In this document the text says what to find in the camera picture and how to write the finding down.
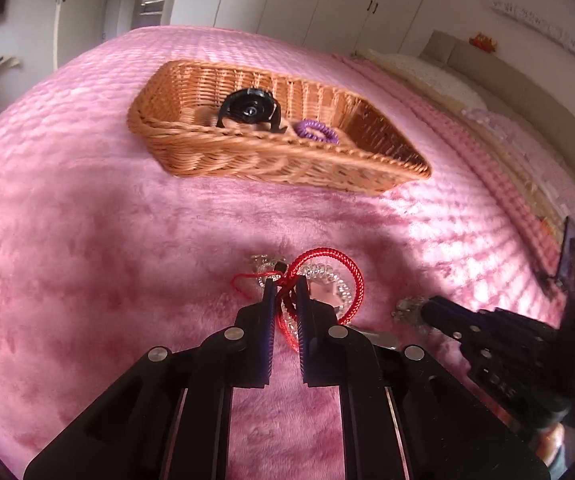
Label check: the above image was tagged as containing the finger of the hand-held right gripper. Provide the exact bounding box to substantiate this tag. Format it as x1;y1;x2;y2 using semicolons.
420;296;493;348

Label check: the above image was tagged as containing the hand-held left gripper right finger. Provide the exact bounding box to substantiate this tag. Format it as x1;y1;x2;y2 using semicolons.
294;279;551;480

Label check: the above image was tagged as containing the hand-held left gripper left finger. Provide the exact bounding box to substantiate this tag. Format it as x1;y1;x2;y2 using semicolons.
23;279;278;480

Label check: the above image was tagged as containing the silver crystal jewelry piece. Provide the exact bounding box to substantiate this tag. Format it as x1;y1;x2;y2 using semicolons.
391;297;431;333

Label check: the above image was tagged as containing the clear spiral hair tie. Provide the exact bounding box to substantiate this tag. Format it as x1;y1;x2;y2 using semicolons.
283;261;353;341

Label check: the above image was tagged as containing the red cord bracelet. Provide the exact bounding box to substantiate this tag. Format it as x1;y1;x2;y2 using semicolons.
230;248;365;352

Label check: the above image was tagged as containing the woven wicker basket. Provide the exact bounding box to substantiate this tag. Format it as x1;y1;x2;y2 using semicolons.
127;60;432;196

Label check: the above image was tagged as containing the person's right hand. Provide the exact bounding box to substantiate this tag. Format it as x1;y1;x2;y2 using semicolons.
536;422;567;467

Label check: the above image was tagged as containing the floral bedding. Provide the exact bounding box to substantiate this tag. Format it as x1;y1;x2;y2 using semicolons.
460;106;575;226

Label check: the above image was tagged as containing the pink plush blanket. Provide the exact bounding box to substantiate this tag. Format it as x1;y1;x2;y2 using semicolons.
0;25;575;480

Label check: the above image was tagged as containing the black wristwatch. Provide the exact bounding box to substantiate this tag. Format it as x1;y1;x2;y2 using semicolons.
216;88;288;134

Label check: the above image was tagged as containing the white pillow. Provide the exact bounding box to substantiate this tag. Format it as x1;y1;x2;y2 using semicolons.
355;49;488;111

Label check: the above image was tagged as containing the beige headboard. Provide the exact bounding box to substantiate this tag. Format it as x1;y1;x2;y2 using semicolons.
420;30;575;201

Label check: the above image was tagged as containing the red ornament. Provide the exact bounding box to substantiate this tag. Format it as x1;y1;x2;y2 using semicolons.
469;33;499;54

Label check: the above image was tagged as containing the white door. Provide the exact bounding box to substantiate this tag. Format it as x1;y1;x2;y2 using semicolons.
52;0;118;72

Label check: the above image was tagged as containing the purple spiral hair tie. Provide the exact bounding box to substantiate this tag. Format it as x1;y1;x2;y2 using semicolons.
295;119;341;144

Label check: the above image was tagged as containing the white wall decoration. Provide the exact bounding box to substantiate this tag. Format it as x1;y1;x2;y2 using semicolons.
490;0;575;78

